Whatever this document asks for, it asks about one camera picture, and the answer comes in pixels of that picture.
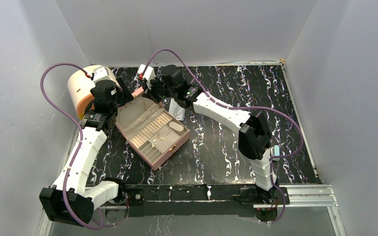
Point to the clear packaged necklace card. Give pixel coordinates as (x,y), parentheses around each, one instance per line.
(176,111)

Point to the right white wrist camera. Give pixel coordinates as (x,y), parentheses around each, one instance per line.
(146,74)

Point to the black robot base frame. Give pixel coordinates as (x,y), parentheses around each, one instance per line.
(192,198)

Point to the white orange cylindrical drawer box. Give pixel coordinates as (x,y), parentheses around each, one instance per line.
(79,87)

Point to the pink jewelry box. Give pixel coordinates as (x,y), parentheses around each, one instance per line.
(140,120)

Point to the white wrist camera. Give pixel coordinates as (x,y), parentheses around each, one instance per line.
(100,73)
(146,74)

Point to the silver jewelry in box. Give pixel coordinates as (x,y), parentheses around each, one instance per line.
(154,143)

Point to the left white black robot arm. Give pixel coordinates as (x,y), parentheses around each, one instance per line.
(68,200)

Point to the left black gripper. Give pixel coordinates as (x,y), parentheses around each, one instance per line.
(125,97)

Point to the small blue grey object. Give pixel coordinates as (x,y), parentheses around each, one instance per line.
(275,153)

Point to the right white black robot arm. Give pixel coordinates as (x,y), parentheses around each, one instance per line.
(252,129)

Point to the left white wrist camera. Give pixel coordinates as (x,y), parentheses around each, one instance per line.
(100,73)

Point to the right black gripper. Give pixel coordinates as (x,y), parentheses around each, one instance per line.
(149,94)

